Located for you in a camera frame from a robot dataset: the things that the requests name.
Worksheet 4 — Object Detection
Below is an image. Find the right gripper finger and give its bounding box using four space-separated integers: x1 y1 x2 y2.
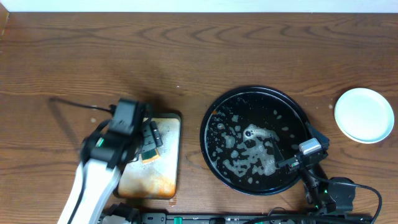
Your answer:
305 121 330 149
270 137 284 168

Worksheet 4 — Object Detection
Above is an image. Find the green and yellow sponge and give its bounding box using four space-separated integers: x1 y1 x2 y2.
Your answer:
141 149 160 164

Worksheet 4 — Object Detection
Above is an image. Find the light blue plate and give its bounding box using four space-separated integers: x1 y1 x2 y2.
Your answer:
335 119 385 144
334 88 395 139

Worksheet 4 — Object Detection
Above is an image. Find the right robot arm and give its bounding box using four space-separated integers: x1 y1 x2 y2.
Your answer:
271 123 355 217

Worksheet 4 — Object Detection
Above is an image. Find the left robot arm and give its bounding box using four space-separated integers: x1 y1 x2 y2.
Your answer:
58 119 162 223

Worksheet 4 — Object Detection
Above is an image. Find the black round tray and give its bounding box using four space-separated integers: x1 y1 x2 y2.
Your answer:
200 86 310 195

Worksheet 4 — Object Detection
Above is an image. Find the black rectangular sponge tray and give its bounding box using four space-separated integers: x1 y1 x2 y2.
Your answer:
115 113 182 199

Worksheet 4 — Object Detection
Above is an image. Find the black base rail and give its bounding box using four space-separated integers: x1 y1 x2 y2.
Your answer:
99 203 374 224

